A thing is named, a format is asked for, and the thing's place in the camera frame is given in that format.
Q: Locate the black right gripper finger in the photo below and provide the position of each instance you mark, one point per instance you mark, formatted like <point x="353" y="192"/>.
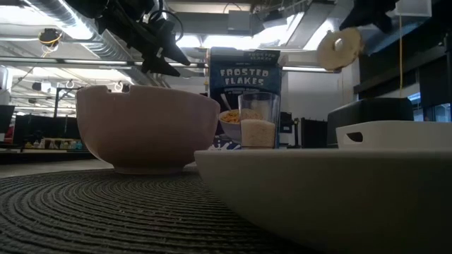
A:
<point x="347" y="23"/>
<point x="383" y="24"/>

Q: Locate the blue Frosted Flakes cereal box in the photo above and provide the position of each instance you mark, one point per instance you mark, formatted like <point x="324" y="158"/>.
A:
<point x="243" y="75"/>

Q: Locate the clear glass of milk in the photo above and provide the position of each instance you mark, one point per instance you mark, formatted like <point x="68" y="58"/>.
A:
<point x="257" y="134"/>

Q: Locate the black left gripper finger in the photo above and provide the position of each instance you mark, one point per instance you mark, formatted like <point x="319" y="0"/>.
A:
<point x="173" y="49"/>
<point x="159" y="67"/>

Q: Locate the dark computer monitor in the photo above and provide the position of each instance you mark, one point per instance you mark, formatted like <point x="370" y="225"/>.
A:
<point x="5" y="118"/>

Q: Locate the silver ceiling duct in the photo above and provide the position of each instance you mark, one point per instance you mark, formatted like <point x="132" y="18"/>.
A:
<point x="81" y="31"/>

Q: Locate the fluorescent light tube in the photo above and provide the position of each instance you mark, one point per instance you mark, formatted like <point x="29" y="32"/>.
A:
<point x="310" y="69"/>

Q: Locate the grey ceiling vent box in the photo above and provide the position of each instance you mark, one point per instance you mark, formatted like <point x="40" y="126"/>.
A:
<point x="243" y="23"/>

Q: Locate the grey round plate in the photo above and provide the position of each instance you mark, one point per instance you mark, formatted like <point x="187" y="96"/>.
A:
<point x="335" y="194"/>

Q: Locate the round grey woven placemat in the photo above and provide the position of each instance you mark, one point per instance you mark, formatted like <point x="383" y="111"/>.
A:
<point x="88" y="211"/>

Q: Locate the black electronics box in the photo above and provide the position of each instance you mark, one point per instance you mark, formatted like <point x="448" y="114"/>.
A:
<point x="312" y="134"/>

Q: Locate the plain bagel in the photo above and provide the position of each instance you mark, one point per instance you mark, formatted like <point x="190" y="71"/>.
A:
<point x="349" y="53"/>

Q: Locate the pale pink ceramic bowl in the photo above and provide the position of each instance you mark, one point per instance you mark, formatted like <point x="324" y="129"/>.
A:
<point x="141" y="134"/>

